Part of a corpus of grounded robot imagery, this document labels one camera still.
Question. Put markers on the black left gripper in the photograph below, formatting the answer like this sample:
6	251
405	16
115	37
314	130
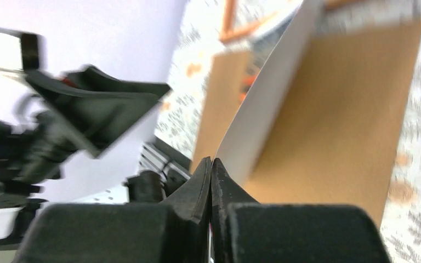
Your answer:
94	110

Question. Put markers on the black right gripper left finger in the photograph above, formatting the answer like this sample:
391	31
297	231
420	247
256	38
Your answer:
191	203

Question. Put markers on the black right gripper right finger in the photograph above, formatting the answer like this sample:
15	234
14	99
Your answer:
224	191

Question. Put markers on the sunset landscape photo print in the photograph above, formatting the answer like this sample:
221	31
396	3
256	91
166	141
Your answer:
246	135

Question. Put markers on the orange wooden picture frame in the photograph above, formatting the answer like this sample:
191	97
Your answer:
256	21

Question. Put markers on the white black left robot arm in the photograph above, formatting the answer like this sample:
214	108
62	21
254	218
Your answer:
82	174

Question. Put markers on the brown cardboard backing board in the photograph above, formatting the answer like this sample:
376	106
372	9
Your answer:
335	136

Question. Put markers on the floral patterned table mat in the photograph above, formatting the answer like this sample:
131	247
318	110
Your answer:
191	63

